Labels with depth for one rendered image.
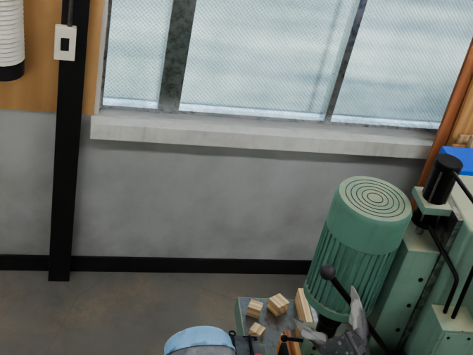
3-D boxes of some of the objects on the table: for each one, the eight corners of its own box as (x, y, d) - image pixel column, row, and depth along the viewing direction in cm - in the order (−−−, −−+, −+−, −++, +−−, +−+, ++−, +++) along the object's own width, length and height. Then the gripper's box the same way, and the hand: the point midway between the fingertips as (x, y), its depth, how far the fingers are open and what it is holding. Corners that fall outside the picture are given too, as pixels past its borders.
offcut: (266, 307, 208) (269, 298, 206) (276, 302, 211) (279, 292, 209) (276, 317, 206) (279, 307, 204) (286, 311, 209) (289, 302, 206)
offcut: (246, 314, 204) (248, 306, 202) (248, 307, 207) (250, 299, 205) (257, 319, 204) (260, 310, 202) (260, 311, 207) (263, 303, 205)
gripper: (402, 368, 142) (352, 280, 147) (321, 411, 147) (275, 325, 153) (410, 362, 149) (362, 279, 155) (331, 403, 155) (288, 321, 161)
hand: (322, 301), depth 157 cm, fingers closed on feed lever, 14 cm apart
